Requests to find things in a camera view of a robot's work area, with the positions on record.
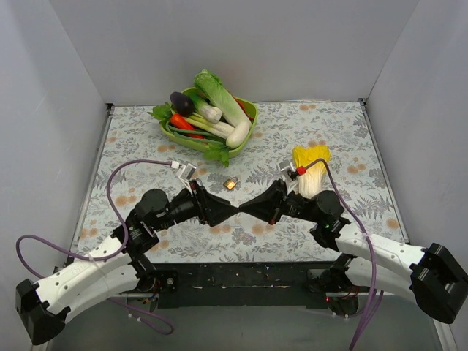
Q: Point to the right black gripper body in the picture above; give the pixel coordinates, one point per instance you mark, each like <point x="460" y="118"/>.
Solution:
<point x="278" y="201"/>

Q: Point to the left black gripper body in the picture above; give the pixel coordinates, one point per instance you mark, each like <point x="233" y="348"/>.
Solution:
<point x="202" y="204"/>

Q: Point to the small brass padlock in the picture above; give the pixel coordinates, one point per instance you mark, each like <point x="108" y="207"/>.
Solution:
<point x="231" y="183"/>

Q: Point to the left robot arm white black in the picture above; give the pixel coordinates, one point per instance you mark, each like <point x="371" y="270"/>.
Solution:
<point x="118" y="265"/>

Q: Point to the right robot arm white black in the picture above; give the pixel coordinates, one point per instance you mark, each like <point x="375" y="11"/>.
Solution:
<point x="431" y="277"/>

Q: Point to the yellow napa cabbage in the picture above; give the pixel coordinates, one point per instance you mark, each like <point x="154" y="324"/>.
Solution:
<point x="310" y="183"/>

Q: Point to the green celery leaves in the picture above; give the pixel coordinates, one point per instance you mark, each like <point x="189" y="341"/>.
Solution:
<point x="217" y="152"/>

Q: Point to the green long beans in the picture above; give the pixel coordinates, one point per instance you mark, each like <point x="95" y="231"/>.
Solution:
<point x="208" y="137"/>

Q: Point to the white radish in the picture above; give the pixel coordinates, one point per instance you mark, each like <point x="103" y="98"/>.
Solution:
<point x="238" y="135"/>

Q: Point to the green plastic basket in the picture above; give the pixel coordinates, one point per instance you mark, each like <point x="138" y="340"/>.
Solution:
<point x="217" y="126"/>

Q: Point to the red orange pepper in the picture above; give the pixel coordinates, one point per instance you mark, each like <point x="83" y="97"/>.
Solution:
<point x="186" y="128"/>

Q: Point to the white green leek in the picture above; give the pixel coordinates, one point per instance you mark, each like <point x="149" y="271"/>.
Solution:
<point x="209" y="112"/>

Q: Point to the purple eggplant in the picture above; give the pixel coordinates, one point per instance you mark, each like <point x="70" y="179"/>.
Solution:
<point x="182" y="103"/>

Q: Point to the green napa cabbage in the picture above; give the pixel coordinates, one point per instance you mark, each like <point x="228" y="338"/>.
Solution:
<point x="213" y="89"/>

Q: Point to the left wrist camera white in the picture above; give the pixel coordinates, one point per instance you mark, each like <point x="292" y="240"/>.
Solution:
<point x="184" y="172"/>

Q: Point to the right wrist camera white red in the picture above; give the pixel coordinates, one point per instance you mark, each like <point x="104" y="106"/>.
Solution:
<point x="290" y="172"/>

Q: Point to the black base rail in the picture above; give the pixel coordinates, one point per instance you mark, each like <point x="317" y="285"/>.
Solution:
<point x="177" y="285"/>

